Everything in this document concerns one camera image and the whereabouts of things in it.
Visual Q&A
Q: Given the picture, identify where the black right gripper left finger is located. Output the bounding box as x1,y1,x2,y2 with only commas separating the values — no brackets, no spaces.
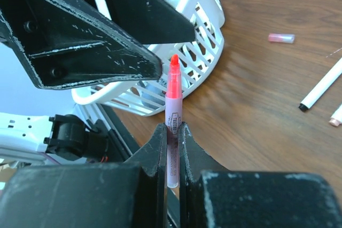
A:
1,123,167,227

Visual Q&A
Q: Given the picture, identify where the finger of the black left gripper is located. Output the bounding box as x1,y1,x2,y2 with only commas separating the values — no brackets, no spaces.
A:
1,0,162,90
105,0,195,44

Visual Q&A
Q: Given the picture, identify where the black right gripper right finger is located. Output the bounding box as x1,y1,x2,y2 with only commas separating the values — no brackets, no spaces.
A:
178,123,341,227

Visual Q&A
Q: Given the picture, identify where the slim pink red-tipped pen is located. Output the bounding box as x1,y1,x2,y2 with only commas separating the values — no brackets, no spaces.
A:
165,54,183,188

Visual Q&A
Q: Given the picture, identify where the small pink red cap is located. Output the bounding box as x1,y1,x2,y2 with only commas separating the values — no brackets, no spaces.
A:
268,33,295,44

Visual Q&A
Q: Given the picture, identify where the white thin pen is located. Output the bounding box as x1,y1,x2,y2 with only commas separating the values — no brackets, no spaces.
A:
329,104,342,127

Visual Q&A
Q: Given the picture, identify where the white marker with black end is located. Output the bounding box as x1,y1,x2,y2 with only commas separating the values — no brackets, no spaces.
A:
298,59,341,112

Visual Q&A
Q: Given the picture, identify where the white plastic basket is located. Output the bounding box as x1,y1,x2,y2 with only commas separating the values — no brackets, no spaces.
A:
71,0,226,117

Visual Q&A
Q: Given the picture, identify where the blue patterned dish in basket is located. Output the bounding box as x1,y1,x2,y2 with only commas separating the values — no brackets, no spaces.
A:
140,82,165,109

